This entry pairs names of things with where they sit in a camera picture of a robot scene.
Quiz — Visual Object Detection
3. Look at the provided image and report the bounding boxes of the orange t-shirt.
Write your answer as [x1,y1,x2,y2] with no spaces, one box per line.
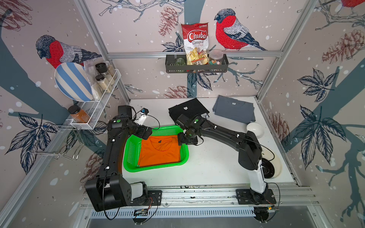
[138,135,181,167]

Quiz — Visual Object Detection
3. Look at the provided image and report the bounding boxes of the black t-shirt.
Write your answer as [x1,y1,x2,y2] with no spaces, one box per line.
[168,98,209,122]

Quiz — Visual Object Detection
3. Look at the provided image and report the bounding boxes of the grey t-shirt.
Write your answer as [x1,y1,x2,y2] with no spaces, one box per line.
[213,95,256,124]

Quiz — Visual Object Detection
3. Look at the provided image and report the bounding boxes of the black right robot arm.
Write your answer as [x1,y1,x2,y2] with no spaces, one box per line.
[175,115,268,194]

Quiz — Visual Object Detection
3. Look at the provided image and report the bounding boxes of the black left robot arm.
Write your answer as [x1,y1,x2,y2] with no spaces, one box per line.
[85,105,152,212]

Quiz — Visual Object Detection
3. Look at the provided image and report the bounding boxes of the white bowl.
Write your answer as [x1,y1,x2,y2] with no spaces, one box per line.
[247,122,265,138]

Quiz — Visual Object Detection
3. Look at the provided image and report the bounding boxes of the orange spice jar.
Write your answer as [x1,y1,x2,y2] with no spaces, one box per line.
[68,105,90,124]

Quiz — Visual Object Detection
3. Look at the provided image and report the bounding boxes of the short black-lid spice jar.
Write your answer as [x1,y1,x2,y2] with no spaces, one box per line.
[95,74,112,93]

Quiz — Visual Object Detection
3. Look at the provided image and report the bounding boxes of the green object in shelf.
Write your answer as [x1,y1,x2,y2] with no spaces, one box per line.
[175,58,186,66]

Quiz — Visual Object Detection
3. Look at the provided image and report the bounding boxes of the tall black-lid spice jar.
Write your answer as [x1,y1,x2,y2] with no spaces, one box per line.
[95,62,115,85]

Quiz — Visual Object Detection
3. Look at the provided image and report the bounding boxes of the cream plate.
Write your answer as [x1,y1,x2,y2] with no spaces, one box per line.
[263,157,282,178]

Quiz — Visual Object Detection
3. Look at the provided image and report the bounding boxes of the black bowl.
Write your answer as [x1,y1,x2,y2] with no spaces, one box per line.
[261,158,275,179]

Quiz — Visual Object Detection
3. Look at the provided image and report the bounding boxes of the clear lidded candy jar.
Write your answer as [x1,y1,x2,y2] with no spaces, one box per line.
[208,49,224,65]

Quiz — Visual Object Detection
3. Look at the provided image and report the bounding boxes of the blue striped white plate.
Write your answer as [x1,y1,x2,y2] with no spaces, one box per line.
[54,62,93,102]

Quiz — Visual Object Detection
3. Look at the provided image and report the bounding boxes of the Chuba cassava chips bag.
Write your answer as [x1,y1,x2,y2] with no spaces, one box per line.
[181,23,209,65]

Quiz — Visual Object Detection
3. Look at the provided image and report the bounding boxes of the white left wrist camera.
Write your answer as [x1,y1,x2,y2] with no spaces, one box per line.
[134,108,149,125]

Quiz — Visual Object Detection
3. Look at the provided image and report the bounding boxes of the white wire wall rack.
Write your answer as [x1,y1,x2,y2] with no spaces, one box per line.
[70,69,121,130]

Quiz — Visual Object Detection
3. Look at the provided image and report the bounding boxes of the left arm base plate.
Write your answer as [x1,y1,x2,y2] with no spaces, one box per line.
[132,190,162,206]

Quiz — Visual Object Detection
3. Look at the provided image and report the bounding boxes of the black wall shelf basket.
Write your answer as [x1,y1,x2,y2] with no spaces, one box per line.
[165,54,229,73]

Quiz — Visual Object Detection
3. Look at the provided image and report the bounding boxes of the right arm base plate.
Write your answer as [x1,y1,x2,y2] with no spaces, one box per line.
[235,189,277,205]

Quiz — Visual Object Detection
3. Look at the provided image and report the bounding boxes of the metal wire hook rack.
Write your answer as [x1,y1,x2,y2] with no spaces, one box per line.
[28,125,85,161]

